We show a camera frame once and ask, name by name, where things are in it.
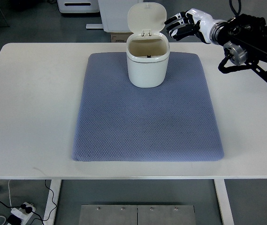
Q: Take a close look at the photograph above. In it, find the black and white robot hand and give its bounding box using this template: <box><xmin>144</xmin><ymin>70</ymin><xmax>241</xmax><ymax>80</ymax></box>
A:
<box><xmin>164</xmin><ymin>8</ymin><xmax>227</xmax><ymax>45</ymax></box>

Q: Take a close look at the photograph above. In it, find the white power strip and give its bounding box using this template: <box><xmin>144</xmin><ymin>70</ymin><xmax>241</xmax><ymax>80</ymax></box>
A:
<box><xmin>11</xmin><ymin>202</ymin><xmax>36</xmax><ymax>225</ymax></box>

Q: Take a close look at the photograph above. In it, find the white trash bin with lid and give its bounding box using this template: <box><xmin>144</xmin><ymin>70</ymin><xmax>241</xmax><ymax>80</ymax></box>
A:
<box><xmin>126</xmin><ymin>2</ymin><xmax>170</xmax><ymax>88</ymax></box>

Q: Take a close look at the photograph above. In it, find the white appliance with slot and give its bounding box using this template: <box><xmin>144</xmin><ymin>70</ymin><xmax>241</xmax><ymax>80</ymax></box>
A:
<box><xmin>57</xmin><ymin>0</ymin><xmax>100</xmax><ymax>14</ymax></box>

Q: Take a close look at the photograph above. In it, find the white table leg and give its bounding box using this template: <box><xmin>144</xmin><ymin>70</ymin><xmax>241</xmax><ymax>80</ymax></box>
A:
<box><xmin>43</xmin><ymin>179</ymin><xmax>62</xmax><ymax>225</ymax></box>
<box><xmin>214</xmin><ymin>179</ymin><xmax>234</xmax><ymax>225</ymax></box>

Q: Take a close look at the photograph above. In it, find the white table left leg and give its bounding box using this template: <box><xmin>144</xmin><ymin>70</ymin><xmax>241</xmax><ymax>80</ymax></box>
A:
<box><xmin>43</xmin><ymin>179</ymin><xmax>62</xmax><ymax>225</ymax></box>

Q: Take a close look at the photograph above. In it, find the black floor cable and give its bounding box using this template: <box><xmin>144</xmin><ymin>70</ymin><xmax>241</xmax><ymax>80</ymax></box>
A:
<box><xmin>0</xmin><ymin>180</ymin><xmax>58</xmax><ymax>225</ymax></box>

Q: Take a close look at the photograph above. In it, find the cardboard box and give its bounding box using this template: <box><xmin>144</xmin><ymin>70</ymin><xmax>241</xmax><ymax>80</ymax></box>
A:
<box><xmin>110</xmin><ymin>32</ymin><xmax>132</xmax><ymax>43</ymax></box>

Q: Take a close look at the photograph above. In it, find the grey metal floor plate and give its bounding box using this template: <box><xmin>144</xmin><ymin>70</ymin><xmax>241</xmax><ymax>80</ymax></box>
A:
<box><xmin>79</xmin><ymin>204</ymin><xmax>196</xmax><ymax>225</ymax></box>

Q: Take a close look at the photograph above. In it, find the white table right leg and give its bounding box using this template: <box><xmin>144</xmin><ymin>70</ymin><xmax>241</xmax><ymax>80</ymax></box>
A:
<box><xmin>214</xmin><ymin>179</ymin><xmax>234</xmax><ymax>225</ymax></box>

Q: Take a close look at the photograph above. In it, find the blue textured mat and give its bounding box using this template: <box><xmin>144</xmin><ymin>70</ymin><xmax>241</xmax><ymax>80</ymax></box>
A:
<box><xmin>72</xmin><ymin>52</ymin><xmax>224</xmax><ymax>162</ymax></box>

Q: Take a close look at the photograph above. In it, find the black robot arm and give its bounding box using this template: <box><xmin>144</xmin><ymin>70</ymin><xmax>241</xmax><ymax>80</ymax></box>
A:
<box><xmin>210</xmin><ymin>2</ymin><xmax>267</xmax><ymax>83</ymax></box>

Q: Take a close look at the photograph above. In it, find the white cabinet background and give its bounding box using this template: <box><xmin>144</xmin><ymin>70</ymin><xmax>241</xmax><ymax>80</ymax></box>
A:
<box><xmin>85</xmin><ymin>0</ymin><xmax>143</xmax><ymax>33</ymax></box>

